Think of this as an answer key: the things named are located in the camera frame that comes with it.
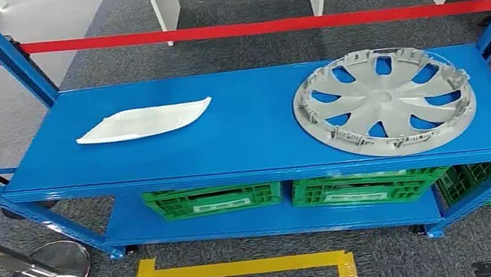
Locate grey plastic wheel hubcap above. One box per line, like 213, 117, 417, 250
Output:
284, 32, 485, 175

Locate blue metal shelf rack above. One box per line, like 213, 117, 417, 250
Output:
0, 0, 491, 277

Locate white plastic trim part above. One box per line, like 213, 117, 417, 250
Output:
72, 94, 217, 150

